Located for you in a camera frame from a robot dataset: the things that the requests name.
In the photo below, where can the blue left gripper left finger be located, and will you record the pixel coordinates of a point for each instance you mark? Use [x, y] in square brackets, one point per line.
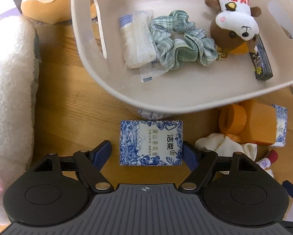
[101, 154]

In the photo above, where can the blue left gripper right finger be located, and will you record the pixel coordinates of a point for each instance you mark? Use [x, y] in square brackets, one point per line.
[190, 155]

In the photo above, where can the blue white tissue pack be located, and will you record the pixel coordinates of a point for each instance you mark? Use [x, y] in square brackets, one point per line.
[282, 118]
[151, 142]

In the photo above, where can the green plaid scrunchie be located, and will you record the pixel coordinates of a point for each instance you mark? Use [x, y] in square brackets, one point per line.
[179, 41]

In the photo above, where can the black long star box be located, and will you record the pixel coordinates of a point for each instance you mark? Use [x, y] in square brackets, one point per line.
[261, 64]

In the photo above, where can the red white plush toy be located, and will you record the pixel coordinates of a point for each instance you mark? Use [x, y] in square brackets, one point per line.
[267, 161]

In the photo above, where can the beige plastic storage bin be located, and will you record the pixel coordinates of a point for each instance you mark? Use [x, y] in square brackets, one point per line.
[193, 87]

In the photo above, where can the orange plush block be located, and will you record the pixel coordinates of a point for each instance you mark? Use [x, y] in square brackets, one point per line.
[249, 122]

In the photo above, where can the clear packet white swabs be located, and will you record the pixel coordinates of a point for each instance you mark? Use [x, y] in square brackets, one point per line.
[140, 52]

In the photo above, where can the brown white cow plush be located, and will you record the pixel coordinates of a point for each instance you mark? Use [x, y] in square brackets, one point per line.
[234, 29]

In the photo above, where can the white fluffy plush bag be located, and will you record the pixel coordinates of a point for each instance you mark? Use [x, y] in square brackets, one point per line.
[19, 73]

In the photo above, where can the orange white plush toy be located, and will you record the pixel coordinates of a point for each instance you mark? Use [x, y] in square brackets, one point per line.
[47, 11]

